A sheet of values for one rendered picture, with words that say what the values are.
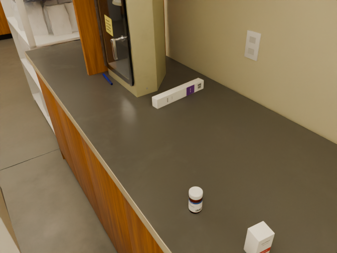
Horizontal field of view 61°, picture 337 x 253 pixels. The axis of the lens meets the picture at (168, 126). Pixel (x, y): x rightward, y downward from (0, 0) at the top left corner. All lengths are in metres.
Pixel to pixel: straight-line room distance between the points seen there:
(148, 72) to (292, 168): 0.72
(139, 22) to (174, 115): 0.40
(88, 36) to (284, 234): 1.23
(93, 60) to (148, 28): 0.45
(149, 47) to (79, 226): 1.27
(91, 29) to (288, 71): 0.94
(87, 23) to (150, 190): 0.95
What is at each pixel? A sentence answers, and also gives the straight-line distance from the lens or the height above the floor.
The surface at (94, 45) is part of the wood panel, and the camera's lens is 1.56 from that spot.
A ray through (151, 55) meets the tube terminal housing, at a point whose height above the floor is 1.12.
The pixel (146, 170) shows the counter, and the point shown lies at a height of 0.94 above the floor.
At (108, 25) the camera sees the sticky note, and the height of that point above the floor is 1.23.
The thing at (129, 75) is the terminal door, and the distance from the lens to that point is 1.28.
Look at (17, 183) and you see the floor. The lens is 2.51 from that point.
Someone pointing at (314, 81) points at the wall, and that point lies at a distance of 1.15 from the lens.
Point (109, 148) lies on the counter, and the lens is 1.02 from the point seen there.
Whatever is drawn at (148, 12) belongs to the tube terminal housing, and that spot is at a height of 1.30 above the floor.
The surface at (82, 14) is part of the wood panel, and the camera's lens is 1.51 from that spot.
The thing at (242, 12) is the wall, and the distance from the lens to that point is 1.30.
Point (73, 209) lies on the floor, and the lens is 2.15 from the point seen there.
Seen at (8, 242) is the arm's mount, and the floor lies 1.00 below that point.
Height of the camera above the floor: 1.56
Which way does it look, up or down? 34 degrees down
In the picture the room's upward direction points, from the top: 2 degrees counter-clockwise
